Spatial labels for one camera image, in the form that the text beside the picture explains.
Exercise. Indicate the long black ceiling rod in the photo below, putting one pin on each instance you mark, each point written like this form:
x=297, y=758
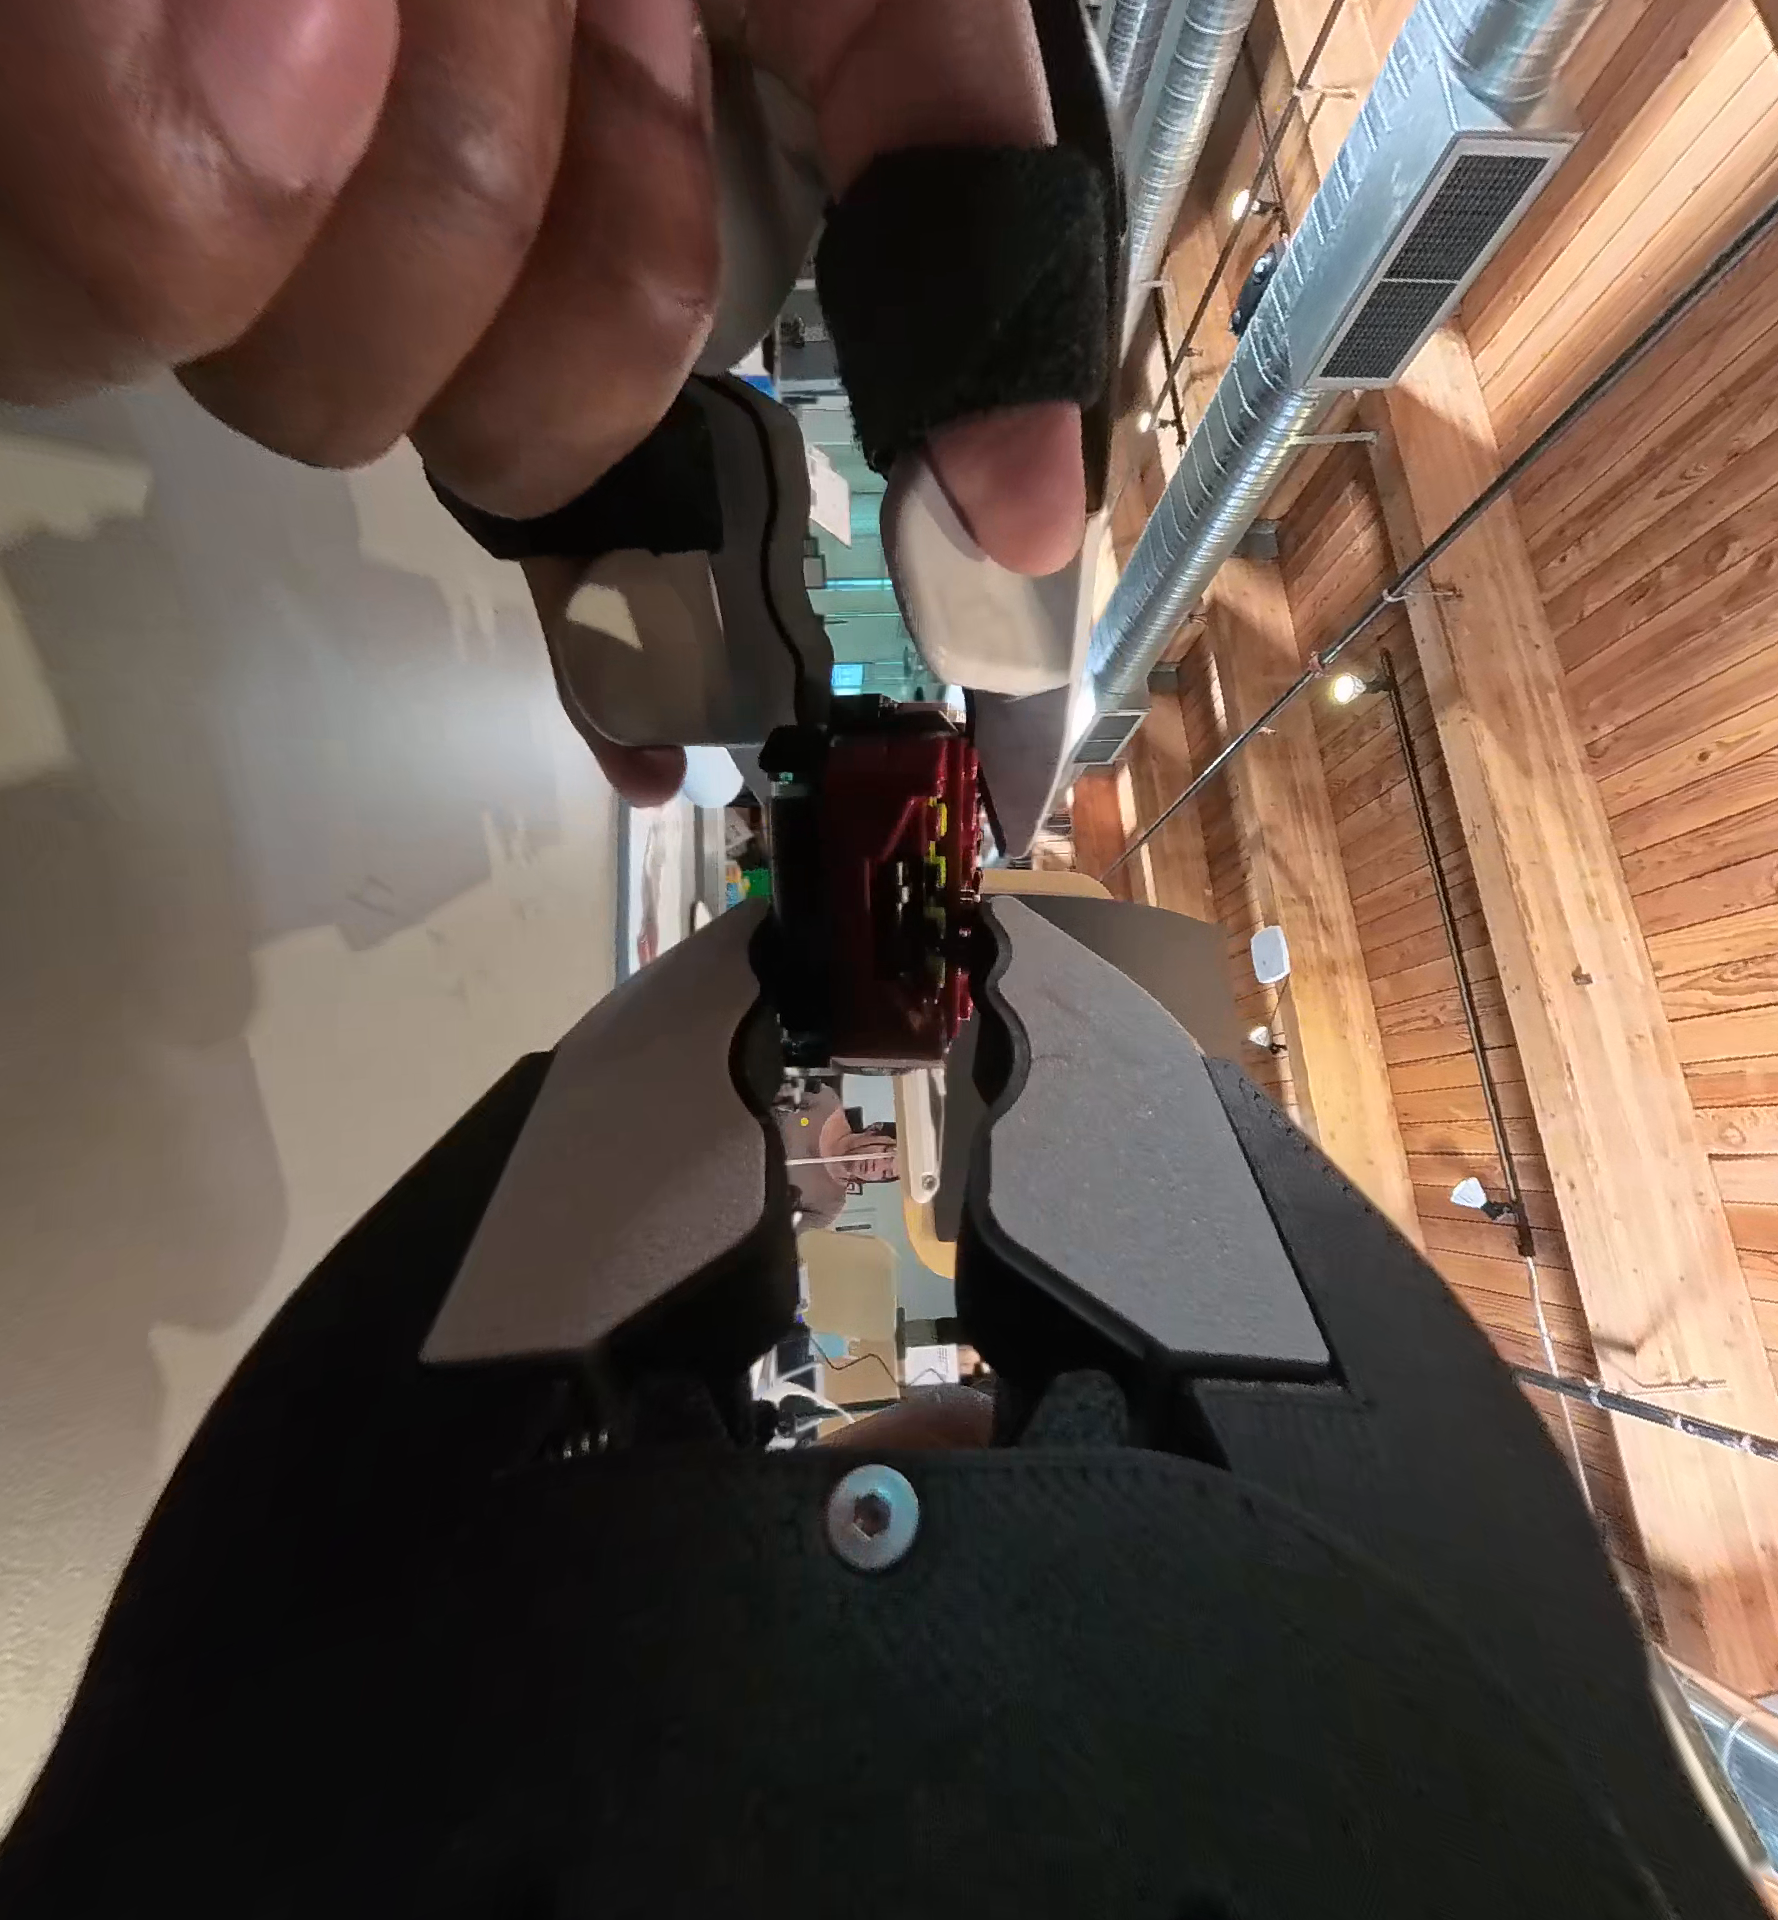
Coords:
x=1576, y=398

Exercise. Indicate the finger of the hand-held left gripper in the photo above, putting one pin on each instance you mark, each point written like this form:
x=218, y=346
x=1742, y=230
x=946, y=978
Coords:
x=768, y=566
x=1035, y=767

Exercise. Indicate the silver ventilation duct with grille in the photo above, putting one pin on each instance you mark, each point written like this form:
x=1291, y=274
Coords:
x=1373, y=193

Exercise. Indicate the white ceiling spotlight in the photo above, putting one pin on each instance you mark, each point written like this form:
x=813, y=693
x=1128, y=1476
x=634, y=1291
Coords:
x=1471, y=1202

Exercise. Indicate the lit ceiling spotlight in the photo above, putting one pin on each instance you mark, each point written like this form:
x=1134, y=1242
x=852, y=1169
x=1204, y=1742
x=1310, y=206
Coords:
x=1348, y=688

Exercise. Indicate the cardboard box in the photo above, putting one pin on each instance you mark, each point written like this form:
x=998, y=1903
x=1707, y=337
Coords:
x=844, y=1308

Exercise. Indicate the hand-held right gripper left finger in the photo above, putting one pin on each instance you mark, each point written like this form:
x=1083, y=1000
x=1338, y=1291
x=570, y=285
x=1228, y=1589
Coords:
x=615, y=1187

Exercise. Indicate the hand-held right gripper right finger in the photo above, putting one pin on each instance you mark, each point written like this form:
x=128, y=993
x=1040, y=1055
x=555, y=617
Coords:
x=1146, y=1187

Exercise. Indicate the foil wrapped duct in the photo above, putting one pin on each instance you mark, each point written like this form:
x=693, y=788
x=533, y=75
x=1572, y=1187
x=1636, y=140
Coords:
x=1774, y=1786

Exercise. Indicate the short black ceiling rod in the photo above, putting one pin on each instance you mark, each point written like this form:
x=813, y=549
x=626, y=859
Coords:
x=1684, y=1421

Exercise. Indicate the person's left hand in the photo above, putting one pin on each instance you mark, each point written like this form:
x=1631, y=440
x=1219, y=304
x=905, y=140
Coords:
x=306, y=193

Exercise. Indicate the black track light rail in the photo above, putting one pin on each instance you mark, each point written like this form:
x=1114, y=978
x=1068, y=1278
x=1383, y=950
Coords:
x=1450, y=932

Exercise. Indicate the round spiral metal duct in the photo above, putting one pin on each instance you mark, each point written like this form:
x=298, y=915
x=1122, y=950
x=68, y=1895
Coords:
x=1185, y=101

